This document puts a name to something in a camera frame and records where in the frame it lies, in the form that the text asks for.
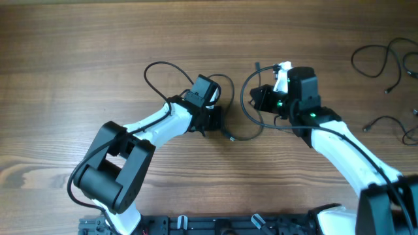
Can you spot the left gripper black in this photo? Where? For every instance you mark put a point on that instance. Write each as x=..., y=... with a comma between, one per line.
x=217, y=123

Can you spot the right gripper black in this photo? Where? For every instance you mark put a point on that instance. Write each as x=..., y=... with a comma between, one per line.
x=262, y=102

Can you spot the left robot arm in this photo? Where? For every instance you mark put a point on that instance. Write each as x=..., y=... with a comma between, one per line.
x=114, y=167

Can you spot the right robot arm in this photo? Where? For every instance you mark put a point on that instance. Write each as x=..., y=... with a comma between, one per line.
x=387, y=198

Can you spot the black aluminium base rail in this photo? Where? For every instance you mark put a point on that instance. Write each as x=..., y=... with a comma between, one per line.
x=281, y=224

